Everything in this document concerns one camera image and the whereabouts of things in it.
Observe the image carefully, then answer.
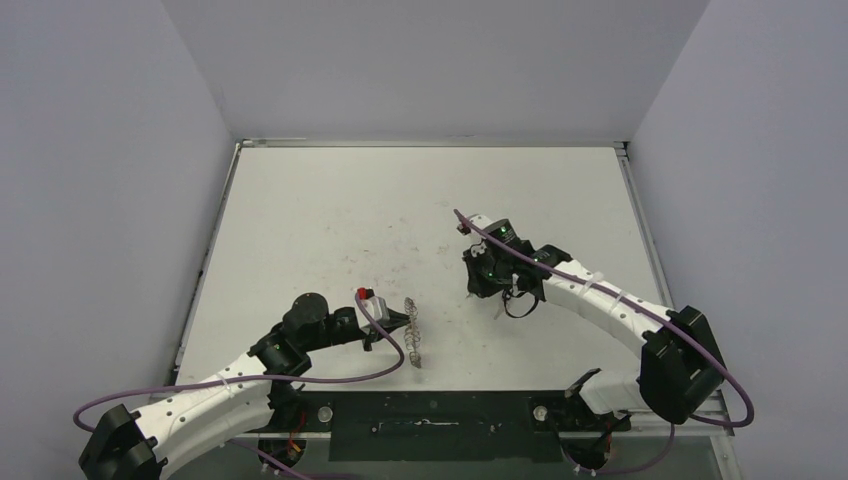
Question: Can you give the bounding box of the metal disc with keyrings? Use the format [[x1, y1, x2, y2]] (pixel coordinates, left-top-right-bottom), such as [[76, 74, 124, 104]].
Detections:
[[404, 297, 422, 369]]

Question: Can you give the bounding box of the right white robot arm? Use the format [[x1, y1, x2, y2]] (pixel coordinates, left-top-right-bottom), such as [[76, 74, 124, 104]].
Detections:
[[457, 215, 725, 429]]

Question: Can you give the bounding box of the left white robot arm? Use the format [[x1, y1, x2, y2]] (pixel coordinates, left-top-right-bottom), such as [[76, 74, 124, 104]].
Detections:
[[78, 288, 416, 479]]

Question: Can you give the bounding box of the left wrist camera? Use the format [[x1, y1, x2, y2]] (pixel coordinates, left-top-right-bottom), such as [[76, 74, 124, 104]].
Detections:
[[354, 287, 390, 331]]

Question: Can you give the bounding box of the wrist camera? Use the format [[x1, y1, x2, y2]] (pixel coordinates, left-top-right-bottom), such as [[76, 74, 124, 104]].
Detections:
[[457, 214, 493, 236], [354, 287, 390, 331]]

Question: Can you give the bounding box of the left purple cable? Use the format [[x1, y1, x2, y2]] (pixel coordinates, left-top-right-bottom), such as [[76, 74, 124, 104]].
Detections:
[[71, 294, 407, 480]]

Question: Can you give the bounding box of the purple cable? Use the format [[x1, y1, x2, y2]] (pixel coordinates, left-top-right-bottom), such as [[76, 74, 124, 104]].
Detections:
[[71, 294, 407, 480], [453, 209, 755, 429]]

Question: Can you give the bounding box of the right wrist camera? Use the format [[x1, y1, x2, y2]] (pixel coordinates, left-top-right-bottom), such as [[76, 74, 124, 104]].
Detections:
[[457, 214, 493, 236]]

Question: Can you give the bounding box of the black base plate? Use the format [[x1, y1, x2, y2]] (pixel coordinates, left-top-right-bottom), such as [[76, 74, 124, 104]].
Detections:
[[259, 390, 631, 463]]

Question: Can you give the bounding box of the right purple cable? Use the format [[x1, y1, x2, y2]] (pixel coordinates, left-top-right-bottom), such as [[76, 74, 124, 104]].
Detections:
[[453, 209, 755, 429]]

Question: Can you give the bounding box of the aluminium frame rail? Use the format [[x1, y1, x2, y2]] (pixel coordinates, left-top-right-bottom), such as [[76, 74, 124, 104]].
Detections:
[[148, 390, 735, 440]]

